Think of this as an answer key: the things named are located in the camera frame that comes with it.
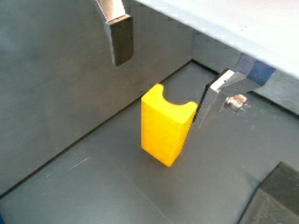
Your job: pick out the small yellow arch block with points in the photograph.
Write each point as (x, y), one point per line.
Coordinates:
(166, 123)

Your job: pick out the black curved fixture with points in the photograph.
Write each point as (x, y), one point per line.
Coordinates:
(274, 204)

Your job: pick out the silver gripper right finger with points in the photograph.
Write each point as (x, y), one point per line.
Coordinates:
(224, 92)

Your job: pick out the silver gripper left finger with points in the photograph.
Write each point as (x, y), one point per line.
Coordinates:
(119, 29)

